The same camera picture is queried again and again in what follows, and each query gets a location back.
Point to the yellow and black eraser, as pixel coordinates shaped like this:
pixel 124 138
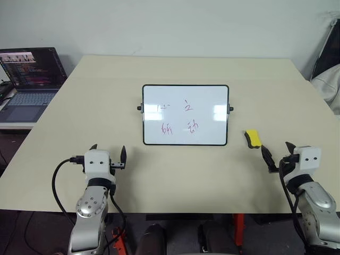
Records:
pixel 253 138

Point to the orange table frame leg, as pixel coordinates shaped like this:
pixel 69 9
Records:
pixel 119 240
pixel 238 229

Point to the small black-framed whiteboard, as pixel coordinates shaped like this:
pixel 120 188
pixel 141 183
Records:
pixel 185 114

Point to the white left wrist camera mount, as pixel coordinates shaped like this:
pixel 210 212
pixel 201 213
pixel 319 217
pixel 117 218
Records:
pixel 97 166

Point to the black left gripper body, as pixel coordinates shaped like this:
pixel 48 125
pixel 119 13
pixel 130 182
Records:
pixel 117 165

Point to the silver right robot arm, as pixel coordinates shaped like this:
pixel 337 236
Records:
pixel 317 212

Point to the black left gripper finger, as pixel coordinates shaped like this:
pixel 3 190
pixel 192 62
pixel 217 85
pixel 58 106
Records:
pixel 123 155
pixel 93 146

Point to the white side desk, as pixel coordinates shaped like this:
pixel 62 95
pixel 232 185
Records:
pixel 16 126

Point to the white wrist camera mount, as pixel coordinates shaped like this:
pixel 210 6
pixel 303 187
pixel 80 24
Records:
pixel 308 159
pixel 97 166

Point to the white cloth bundle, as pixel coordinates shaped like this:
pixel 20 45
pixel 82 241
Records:
pixel 328 85

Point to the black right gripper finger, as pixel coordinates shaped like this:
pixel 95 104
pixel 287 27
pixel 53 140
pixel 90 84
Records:
pixel 290 148
pixel 268 158

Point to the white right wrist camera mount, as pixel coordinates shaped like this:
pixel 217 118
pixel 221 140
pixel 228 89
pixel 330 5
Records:
pixel 308 159

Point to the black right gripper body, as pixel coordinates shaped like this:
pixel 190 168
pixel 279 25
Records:
pixel 288 162

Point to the dark rounded shape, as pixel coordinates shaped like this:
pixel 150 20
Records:
pixel 153 240

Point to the open grey laptop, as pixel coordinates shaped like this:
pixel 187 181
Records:
pixel 29 87

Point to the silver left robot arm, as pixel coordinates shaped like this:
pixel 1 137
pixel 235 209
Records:
pixel 89 210

